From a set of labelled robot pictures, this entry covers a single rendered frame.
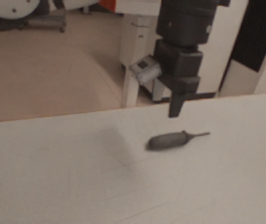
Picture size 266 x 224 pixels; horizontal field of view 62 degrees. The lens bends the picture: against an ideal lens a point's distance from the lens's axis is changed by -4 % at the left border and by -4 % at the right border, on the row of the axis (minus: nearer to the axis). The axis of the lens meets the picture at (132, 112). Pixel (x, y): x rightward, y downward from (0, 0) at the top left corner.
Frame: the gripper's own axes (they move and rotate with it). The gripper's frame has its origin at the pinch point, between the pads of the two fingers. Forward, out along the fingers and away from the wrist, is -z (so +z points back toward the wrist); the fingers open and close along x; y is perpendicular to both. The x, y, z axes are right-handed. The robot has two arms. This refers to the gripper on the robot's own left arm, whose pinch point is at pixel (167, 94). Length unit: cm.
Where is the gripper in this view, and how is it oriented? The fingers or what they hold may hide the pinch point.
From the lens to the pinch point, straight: 43.9
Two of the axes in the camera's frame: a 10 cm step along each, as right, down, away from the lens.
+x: -3.9, -5.3, 7.5
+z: 1.4, -8.4, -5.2
